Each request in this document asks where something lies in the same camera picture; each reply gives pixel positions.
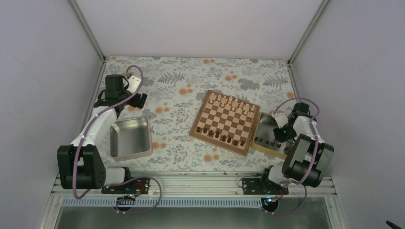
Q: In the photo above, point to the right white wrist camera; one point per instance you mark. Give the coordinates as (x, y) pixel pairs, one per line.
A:
(280, 119)

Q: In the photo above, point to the wooden chessboard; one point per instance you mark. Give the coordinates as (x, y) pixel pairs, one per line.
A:
(230, 116)

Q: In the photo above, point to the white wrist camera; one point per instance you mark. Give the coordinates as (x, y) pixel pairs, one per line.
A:
(280, 119)
(133, 83)

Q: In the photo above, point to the floral patterned table mat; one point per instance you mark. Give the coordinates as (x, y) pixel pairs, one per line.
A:
(176, 88)

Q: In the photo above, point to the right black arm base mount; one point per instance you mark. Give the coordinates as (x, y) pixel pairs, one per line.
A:
(253, 185)

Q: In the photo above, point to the yellow tin with dark pieces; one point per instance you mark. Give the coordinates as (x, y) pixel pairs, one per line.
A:
(264, 140)

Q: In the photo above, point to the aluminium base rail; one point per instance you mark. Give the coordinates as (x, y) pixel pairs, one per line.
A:
(205, 190)

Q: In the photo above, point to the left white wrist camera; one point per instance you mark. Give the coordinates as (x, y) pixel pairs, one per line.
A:
(133, 83)

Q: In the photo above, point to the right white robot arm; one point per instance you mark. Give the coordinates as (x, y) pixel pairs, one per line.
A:
(307, 155)

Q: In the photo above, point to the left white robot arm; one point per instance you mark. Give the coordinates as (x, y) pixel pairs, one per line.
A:
(80, 164)

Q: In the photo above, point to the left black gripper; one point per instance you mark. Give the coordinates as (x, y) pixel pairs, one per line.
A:
(134, 103)

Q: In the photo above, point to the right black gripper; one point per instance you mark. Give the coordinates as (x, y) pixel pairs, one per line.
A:
(280, 138)

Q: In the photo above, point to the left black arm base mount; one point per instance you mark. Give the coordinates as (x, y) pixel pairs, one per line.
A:
(128, 192)

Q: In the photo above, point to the empty silver metal tin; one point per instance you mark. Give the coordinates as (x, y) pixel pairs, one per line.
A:
(130, 139)

